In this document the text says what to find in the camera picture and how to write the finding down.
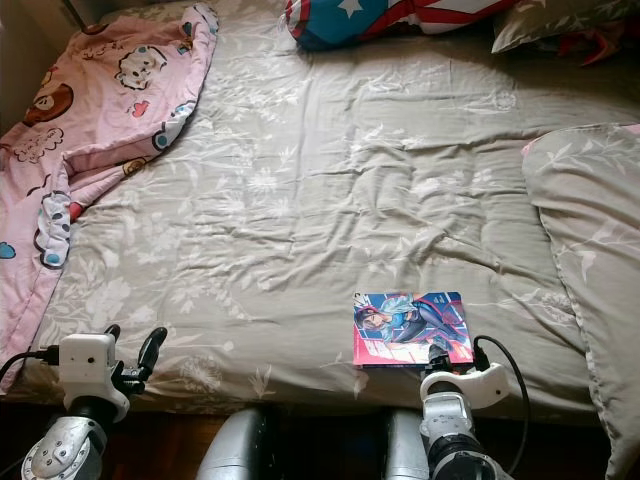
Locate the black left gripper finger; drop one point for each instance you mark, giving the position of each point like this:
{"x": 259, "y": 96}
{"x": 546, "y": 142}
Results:
{"x": 153, "y": 345}
{"x": 110, "y": 331}

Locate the colourful anime picture book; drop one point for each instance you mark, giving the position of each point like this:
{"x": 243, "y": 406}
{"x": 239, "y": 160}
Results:
{"x": 405, "y": 328}

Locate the pink cartoon print blanket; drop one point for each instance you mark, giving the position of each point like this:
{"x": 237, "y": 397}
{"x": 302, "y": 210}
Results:
{"x": 100, "y": 120}

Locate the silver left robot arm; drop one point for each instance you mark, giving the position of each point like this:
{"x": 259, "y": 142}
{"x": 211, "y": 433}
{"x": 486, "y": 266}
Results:
{"x": 60, "y": 455}

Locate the silver right robot leg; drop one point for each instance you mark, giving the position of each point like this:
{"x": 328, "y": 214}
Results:
{"x": 405, "y": 455}

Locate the silver robot leg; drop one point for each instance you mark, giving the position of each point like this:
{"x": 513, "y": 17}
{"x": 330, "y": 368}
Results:
{"x": 405, "y": 455}
{"x": 230, "y": 450}

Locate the silver left robot leg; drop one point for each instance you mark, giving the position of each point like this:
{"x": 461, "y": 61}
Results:
{"x": 230, "y": 450}

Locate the bed with grey floral sheet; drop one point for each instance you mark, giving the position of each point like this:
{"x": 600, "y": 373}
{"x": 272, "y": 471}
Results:
{"x": 330, "y": 200}

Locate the grey floral folded duvet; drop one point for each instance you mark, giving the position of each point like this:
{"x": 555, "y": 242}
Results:
{"x": 590, "y": 230}

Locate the blue shield print pillow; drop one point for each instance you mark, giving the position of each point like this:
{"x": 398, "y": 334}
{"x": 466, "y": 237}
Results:
{"x": 345, "y": 25}

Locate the red cloth item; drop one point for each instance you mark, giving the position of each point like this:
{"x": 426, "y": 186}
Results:
{"x": 600, "y": 42}

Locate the grey floral pillow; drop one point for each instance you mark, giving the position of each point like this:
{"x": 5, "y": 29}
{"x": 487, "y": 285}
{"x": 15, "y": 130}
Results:
{"x": 560, "y": 18}

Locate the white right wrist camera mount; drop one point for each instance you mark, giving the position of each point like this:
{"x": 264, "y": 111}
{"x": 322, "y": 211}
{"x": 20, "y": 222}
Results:
{"x": 485, "y": 385}

